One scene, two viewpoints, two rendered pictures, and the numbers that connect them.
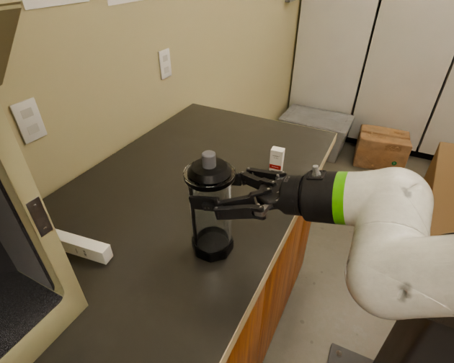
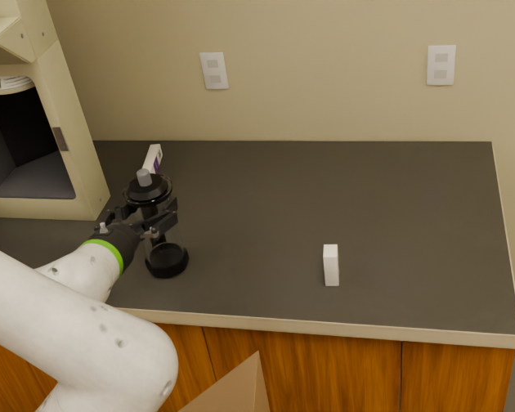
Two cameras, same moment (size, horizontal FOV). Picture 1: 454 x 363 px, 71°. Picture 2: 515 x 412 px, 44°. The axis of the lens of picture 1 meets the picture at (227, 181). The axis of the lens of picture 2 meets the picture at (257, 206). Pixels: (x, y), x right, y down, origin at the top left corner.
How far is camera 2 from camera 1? 1.33 m
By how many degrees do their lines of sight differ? 62
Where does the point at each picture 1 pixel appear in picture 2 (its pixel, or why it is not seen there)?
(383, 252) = not seen: hidden behind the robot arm
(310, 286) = not seen: outside the picture
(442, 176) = (226, 382)
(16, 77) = (212, 31)
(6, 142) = (42, 90)
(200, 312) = not seen: hidden behind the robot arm
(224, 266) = (146, 279)
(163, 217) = (202, 218)
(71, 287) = (81, 197)
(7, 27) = not seen: outside the picture
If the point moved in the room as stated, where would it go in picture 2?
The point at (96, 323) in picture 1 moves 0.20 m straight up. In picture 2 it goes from (82, 230) to (58, 169)
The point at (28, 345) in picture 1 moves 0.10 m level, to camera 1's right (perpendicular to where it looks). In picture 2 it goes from (49, 206) to (50, 228)
